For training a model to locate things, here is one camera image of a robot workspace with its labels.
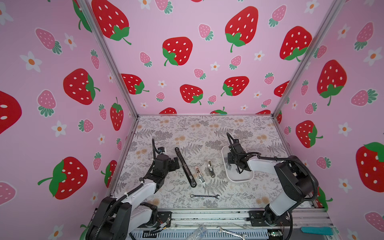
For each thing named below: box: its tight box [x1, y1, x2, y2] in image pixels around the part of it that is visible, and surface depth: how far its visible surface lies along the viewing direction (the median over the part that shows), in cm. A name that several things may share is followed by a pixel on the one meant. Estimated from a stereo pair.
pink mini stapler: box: [195, 166, 206, 184], surface depth 88 cm
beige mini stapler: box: [208, 160, 216, 178], surface depth 92 cm
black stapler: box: [175, 147, 197, 188], surface depth 92 cm
